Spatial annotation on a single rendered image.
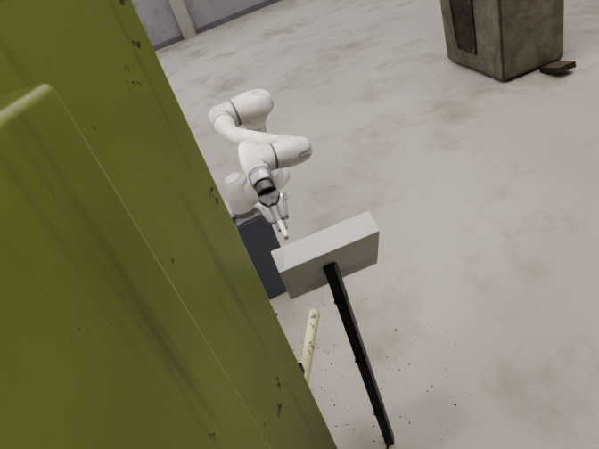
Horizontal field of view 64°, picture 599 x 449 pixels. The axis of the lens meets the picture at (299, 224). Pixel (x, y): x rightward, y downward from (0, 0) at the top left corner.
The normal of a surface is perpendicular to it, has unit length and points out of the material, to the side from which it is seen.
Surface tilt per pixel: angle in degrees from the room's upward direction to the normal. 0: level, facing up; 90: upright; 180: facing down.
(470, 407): 0
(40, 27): 90
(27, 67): 90
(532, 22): 90
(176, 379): 90
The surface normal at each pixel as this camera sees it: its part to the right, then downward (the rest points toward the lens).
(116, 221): 0.95, -0.14
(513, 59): 0.25, 0.49
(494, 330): -0.28, -0.78
